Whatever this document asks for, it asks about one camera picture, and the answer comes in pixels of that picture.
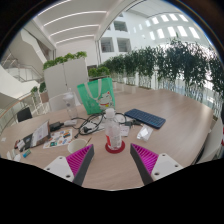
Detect white grid-pattern mug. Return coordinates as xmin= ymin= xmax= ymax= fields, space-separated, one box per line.
xmin=67 ymin=138 xmax=88 ymax=155

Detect low planter with green plants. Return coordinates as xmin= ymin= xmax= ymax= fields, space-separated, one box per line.
xmin=87 ymin=65 xmax=111 ymax=80

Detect brown planter with green plants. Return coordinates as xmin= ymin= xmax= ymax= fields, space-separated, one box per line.
xmin=30 ymin=82 xmax=48 ymax=94

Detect black notebook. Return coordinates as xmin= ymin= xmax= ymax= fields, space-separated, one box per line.
xmin=19 ymin=133 xmax=34 ymax=150

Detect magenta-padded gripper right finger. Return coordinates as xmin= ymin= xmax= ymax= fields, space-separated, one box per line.
xmin=129 ymin=143 xmax=184 ymax=186

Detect glass railing with wooden handrail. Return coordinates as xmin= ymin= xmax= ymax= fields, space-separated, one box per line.
xmin=0 ymin=96 xmax=44 ymax=134

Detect green plants atop cabinet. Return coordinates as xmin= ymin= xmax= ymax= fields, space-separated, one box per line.
xmin=42 ymin=50 xmax=88 ymax=70

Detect flat round red coaster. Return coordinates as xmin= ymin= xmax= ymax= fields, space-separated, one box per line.
xmin=104 ymin=139 xmax=126 ymax=154

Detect black chair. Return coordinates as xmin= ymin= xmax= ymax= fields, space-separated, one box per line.
xmin=16 ymin=106 xmax=34 ymax=123

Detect black key fob with keys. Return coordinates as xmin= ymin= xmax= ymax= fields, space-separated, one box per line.
xmin=124 ymin=119 xmax=144 ymax=128

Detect teal highlighter pen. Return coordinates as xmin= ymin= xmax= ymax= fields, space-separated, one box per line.
xmin=21 ymin=149 xmax=32 ymax=159

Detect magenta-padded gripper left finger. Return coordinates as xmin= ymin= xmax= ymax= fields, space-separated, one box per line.
xmin=43 ymin=143 xmax=95 ymax=187

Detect white computer mouse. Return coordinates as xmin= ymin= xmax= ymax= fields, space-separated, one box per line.
xmin=11 ymin=152 xmax=22 ymax=163

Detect row of tall green plants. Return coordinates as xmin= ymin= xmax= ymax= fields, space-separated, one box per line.
xmin=99 ymin=38 xmax=224 ymax=108

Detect clear plastic packet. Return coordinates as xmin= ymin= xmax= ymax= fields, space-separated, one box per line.
xmin=136 ymin=124 xmax=154 ymax=142

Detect colourful sticker sheet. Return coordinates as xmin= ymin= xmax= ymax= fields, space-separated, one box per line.
xmin=42 ymin=128 xmax=74 ymax=150

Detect clear tumbler with lid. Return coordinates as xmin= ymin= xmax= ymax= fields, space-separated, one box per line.
xmin=63 ymin=88 xmax=79 ymax=120

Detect black power adapter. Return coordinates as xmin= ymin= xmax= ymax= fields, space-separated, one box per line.
xmin=49 ymin=121 xmax=65 ymax=133

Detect clear plastic water bottle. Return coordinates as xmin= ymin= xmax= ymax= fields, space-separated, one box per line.
xmin=104 ymin=107 xmax=123 ymax=151

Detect green tote bag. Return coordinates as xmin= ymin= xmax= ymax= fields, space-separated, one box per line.
xmin=76 ymin=77 xmax=117 ymax=116

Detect tangled black cables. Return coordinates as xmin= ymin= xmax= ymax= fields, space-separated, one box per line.
xmin=71 ymin=111 xmax=134 ymax=138

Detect open printed booklet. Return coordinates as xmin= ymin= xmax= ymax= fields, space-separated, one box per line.
xmin=30 ymin=119 xmax=52 ymax=148

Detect dark blue keyboard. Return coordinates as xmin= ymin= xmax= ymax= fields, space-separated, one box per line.
xmin=124 ymin=108 xmax=167 ymax=130

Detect white power adapter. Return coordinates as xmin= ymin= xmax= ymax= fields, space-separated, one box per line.
xmin=63 ymin=119 xmax=78 ymax=127

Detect white cabinet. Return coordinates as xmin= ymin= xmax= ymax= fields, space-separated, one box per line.
xmin=43 ymin=58 xmax=89 ymax=101

